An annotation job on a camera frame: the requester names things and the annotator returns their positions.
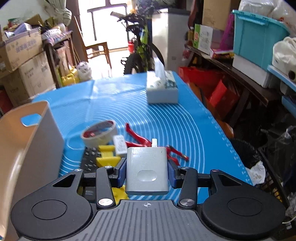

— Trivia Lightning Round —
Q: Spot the beige plastic storage bin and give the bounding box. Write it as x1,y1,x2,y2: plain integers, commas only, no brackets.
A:
1,101,64,240

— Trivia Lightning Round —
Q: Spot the top open cardboard box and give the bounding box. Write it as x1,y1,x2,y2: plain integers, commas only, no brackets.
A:
0,28,43,78

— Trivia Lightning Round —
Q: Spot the stacked cardboard box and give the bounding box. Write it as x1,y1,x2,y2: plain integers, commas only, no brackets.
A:
1,52,56,107

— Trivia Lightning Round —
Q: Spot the green black bicycle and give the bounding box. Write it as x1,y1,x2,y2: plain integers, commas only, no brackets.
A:
110,11,165,75

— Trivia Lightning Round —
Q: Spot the large white power adapter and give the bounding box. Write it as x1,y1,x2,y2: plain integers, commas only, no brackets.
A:
125,138,169,195

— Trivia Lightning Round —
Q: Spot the black tv remote control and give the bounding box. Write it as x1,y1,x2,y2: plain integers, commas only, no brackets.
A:
80,147,100,173

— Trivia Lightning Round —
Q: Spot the teal plastic storage crate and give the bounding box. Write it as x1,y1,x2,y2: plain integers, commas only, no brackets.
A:
232,10,290,70

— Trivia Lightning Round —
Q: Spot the red action figure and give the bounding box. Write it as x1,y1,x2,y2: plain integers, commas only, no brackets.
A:
125,123,189,166

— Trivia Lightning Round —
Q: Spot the white tissue box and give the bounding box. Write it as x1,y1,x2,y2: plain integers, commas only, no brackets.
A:
146,58,179,104

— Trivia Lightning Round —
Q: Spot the yellow plastic toy tool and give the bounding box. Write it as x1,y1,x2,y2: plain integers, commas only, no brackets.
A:
96,145,128,204

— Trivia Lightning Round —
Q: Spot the clear packing tape roll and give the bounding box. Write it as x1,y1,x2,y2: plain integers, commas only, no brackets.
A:
80,120,117,148

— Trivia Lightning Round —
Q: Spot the white cabinet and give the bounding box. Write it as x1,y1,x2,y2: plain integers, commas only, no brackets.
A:
152,8,190,72

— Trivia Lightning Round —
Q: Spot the dark wooden side shelf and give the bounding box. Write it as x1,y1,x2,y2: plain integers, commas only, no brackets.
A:
185,44,295,136

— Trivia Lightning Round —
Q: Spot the blue silicone baking mat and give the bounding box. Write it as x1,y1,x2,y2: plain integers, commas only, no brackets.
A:
36,73,251,183

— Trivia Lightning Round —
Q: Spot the red bucket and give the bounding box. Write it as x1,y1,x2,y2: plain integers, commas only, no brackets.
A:
128,41,134,54

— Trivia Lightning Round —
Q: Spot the wooden chair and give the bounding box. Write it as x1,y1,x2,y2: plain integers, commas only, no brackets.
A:
73,16,112,69

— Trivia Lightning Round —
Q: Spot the green white product box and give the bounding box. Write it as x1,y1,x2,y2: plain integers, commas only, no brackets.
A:
193,24,213,55

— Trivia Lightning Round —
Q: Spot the small white charger plug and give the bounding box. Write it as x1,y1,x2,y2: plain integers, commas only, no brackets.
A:
113,135,127,158

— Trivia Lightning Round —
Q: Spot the yellow oil jug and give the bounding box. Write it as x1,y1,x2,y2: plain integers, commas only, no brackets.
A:
61,68,80,86

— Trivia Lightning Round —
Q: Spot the black wire basket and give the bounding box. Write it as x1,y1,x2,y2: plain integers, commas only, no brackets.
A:
245,129,296,232

